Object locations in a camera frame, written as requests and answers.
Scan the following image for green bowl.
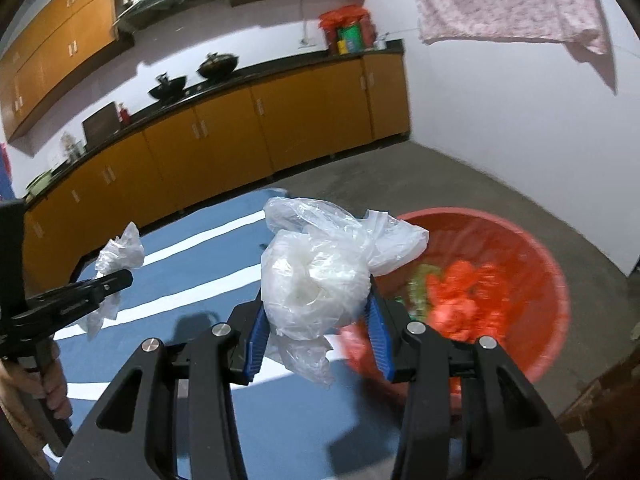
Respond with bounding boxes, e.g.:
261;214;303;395
25;171;54;195

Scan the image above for small clear plastic bag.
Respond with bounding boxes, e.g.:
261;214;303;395
80;221;146;342

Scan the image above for person's left hand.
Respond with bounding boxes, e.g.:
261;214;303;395
0;344;74;421

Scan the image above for large red bag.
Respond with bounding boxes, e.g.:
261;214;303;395
319;5;376;54

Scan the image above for blue white striped tablecloth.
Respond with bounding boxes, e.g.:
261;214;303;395
45;187;416;480

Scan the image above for green plastic bag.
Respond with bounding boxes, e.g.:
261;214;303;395
407;262;444;317

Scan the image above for black kitchen countertop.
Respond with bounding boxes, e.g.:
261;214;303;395
22;40;405;211

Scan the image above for wooden base cabinets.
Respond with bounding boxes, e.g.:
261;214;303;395
22;53;412;292

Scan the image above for glass jar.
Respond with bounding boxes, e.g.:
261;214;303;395
60;132;84;159

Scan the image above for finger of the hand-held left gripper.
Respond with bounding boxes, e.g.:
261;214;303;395
20;269;135;329

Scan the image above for dark cutting board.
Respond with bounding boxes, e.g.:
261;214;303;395
82;101;121;145

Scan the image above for long wooden wall cabinet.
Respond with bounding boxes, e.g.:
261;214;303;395
0;0;134;144

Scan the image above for green canister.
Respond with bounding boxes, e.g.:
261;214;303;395
339;22;362;54

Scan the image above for red plastic bag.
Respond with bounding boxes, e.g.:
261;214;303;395
427;260;512;344

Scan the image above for open black wok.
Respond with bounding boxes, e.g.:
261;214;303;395
148;74;188;101

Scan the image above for pink and blue hanging cloth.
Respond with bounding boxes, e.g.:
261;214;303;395
0;142;14;202

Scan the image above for pink floral hanging cloth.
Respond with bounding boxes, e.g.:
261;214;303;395
404;0;614;57

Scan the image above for black wok with lid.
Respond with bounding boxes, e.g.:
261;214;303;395
197;51;239;80

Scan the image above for red plastic basket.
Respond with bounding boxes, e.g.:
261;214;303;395
340;207;571;412

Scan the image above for white plastic bag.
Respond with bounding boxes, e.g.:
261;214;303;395
260;196;431;389

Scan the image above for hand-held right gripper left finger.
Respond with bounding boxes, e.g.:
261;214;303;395
54;290;271;480

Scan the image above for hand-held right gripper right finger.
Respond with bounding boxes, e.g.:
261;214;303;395
366;274;586;480

